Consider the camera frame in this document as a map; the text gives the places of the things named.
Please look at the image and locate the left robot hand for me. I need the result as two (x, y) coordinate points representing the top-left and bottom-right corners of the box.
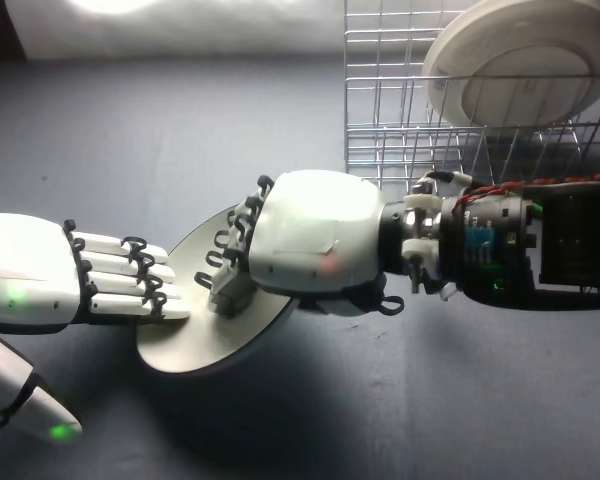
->
(0, 212), (192, 446)

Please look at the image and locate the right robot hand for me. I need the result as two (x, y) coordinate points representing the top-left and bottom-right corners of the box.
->
(194, 169), (406, 320)

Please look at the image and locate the white plate with dark rim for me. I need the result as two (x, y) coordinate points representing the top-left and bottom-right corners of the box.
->
(135, 202), (302, 377)
(422, 0), (600, 127)

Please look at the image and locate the grey table cloth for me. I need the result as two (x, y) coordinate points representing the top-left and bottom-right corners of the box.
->
(0, 49), (600, 480)

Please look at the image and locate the white cloth sheet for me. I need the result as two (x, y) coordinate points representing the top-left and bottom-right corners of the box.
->
(4, 0), (476, 64)

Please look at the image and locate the white wire dish rack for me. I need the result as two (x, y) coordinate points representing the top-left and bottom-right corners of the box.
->
(343, 0), (600, 184)

